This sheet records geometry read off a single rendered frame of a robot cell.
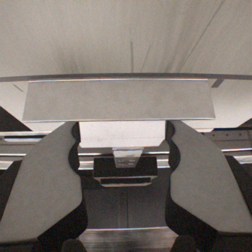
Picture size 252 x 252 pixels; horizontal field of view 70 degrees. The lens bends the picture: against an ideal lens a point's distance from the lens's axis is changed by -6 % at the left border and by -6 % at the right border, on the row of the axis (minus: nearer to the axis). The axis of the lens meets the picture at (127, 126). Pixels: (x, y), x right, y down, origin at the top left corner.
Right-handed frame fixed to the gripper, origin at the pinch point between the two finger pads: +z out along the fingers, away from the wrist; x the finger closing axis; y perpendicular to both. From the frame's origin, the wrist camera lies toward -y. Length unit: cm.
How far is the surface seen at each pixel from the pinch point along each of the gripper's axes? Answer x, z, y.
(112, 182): -1.8, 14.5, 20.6
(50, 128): -5.9, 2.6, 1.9
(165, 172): 15, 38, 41
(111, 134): -0.9, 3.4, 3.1
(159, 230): 2.9, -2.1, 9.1
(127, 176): 0.9, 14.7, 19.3
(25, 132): -8.6, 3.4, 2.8
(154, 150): 7.2, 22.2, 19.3
